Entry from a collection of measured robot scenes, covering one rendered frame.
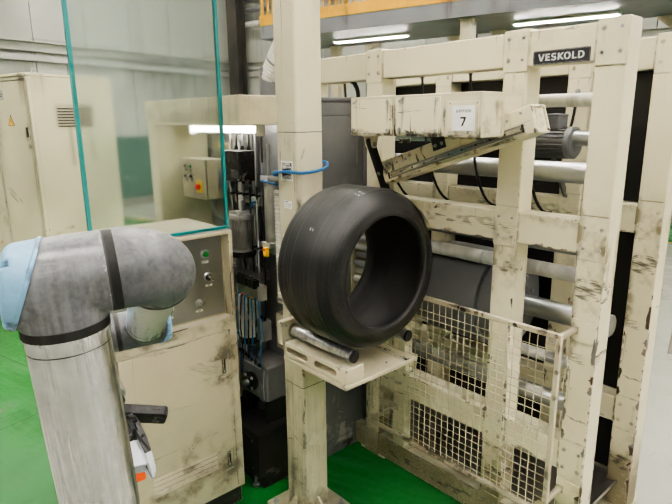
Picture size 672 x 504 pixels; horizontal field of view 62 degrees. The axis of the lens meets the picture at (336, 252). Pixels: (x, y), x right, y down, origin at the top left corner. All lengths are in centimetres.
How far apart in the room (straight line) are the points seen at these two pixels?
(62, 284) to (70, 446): 23
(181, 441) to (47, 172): 290
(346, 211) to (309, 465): 121
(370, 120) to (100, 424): 160
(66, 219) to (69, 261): 415
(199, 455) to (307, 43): 171
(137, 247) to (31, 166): 409
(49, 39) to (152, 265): 1096
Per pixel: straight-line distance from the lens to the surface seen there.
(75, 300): 80
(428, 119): 199
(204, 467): 260
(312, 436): 250
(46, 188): 484
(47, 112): 486
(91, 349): 83
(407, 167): 223
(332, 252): 176
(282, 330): 216
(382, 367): 211
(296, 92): 210
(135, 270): 80
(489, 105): 190
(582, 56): 206
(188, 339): 232
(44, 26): 1170
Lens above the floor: 170
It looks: 13 degrees down
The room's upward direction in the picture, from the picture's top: 1 degrees counter-clockwise
